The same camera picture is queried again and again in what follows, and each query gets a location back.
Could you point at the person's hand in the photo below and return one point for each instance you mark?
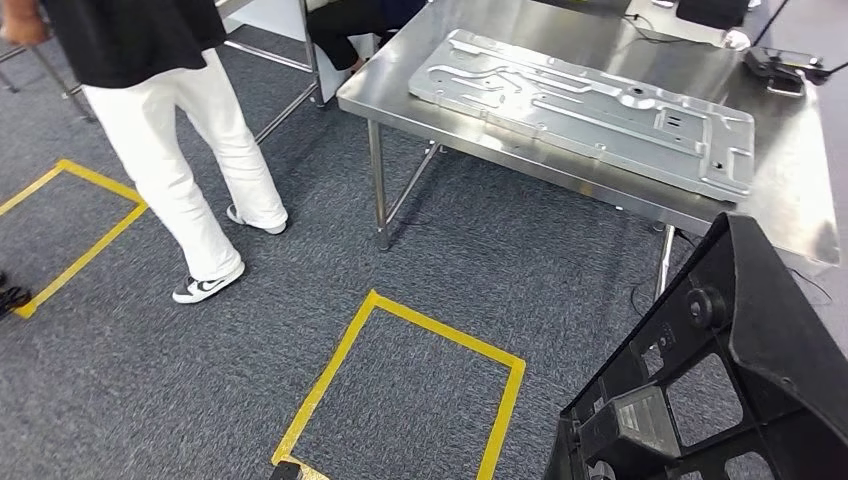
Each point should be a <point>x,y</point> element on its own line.
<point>23,23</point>

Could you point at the black remote controller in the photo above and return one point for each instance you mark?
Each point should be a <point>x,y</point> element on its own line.
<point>775,66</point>

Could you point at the black and white humanoid robot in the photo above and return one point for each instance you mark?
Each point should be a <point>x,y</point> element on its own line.
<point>13,298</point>

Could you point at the person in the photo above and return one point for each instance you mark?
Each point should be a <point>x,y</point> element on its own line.
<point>338,33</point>
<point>152,146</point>

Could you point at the stainless steel workbench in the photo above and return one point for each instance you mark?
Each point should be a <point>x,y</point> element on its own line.
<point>788,185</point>

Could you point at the black plastic panel part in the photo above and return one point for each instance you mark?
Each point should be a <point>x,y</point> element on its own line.
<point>782,331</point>

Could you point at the black pole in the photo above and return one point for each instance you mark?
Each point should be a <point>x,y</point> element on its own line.
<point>772,20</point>

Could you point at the steel side table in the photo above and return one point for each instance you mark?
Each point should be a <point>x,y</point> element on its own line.
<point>311,60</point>

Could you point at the white table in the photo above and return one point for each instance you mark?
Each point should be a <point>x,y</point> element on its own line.
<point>652,10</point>

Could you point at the large aluminium plate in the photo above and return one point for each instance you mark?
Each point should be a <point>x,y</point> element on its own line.
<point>583,112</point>

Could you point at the steel table frame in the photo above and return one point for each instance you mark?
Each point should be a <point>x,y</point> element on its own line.
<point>66,89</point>

